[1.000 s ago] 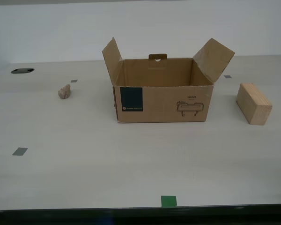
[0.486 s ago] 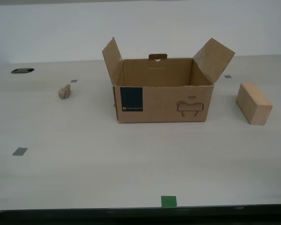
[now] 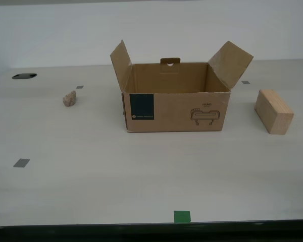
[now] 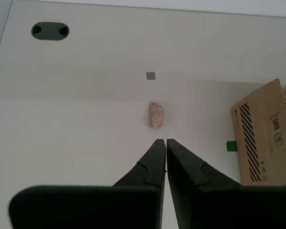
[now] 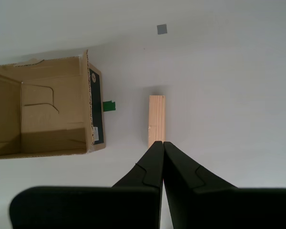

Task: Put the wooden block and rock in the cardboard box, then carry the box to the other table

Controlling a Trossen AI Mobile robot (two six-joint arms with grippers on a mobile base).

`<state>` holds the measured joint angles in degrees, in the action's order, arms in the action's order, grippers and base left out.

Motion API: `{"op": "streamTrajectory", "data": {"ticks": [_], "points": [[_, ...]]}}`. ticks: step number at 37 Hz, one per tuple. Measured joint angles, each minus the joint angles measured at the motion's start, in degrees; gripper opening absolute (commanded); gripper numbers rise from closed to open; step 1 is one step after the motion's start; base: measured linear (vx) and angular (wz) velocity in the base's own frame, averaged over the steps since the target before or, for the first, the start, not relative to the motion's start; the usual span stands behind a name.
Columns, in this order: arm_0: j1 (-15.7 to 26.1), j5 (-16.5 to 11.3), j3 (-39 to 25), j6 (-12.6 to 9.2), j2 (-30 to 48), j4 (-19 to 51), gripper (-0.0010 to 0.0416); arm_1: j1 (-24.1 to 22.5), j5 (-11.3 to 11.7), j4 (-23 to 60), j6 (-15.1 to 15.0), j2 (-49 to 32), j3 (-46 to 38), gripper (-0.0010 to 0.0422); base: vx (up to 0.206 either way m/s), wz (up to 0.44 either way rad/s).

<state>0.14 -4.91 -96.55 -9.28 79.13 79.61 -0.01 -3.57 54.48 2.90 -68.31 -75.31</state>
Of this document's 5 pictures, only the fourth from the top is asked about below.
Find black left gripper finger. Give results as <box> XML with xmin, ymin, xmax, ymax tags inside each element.
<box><xmin>166</xmin><ymin>138</ymin><xmax>286</xmax><ymax>229</ymax></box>
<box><xmin>9</xmin><ymin>139</ymin><xmax>167</xmax><ymax>229</ymax></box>

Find speckled pinkish granite rock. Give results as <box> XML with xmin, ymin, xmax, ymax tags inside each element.
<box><xmin>148</xmin><ymin>102</ymin><xmax>165</xmax><ymax>130</ymax></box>

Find brown cardboard box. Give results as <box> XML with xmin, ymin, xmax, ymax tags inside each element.
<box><xmin>231</xmin><ymin>78</ymin><xmax>286</xmax><ymax>187</ymax></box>

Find green tape square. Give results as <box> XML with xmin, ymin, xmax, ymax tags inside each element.
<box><xmin>226</xmin><ymin>141</ymin><xmax>238</xmax><ymax>152</ymax></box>

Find black oval cable grommet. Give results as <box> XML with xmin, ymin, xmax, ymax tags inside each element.
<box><xmin>31</xmin><ymin>21</ymin><xmax>70</xmax><ymax>41</ymax></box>

